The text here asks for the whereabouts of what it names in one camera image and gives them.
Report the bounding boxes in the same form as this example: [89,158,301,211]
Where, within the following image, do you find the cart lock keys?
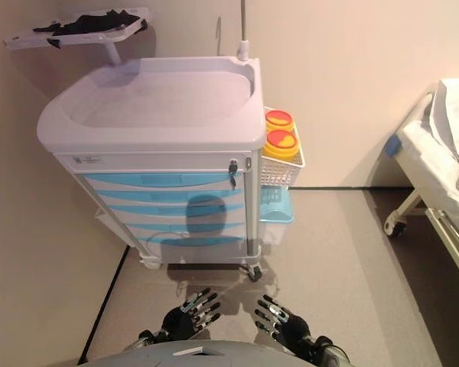
[228,159,239,190]

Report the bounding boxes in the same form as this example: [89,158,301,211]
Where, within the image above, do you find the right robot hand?
[254,294,314,355]

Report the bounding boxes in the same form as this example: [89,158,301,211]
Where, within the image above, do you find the white side shelf tray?
[2,7,156,66]

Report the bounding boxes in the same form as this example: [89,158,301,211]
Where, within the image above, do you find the bed caster wheel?
[384,212,409,238]

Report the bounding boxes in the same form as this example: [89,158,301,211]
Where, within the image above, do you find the blue lid waste bin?
[258,187,295,245]

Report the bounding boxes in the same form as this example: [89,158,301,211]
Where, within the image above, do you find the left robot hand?
[161,287,222,341]

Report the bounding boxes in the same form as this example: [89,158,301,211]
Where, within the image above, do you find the white medical cart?
[37,56,269,282]

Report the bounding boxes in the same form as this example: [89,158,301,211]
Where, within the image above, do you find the white side bin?
[95,206,115,231]

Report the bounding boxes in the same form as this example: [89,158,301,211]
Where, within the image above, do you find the grey robot torso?
[78,339,303,367]

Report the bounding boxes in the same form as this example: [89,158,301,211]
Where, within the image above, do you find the black cart caster wheel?
[244,263,263,283]

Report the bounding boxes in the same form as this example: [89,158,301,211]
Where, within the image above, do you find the black cloth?
[32,10,145,40]

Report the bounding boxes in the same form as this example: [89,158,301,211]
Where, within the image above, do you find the grey IV pole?
[235,0,250,62]

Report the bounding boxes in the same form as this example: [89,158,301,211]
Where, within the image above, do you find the yellow sharps container red lid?
[262,128,301,158]
[265,109,296,132]

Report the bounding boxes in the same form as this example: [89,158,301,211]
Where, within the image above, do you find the white hospital bed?
[384,78,459,291]

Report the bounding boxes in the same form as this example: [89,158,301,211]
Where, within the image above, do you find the white wire basket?
[259,106,306,188]

